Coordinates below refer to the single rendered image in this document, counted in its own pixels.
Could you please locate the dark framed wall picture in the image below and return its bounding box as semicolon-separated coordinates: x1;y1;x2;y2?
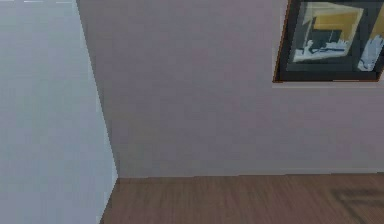
272;0;384;84

